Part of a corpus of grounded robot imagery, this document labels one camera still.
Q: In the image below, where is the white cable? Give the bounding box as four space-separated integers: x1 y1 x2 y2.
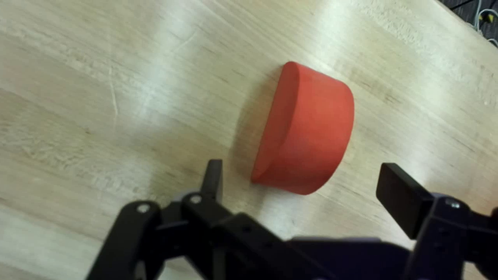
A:
473 0 498 47

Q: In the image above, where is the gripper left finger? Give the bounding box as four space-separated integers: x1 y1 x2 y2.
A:
86 159 312 280

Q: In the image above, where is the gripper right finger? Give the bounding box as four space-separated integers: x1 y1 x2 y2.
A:
375 163 498 280

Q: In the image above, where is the red half-round block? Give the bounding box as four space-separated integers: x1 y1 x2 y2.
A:
251 61 355 195

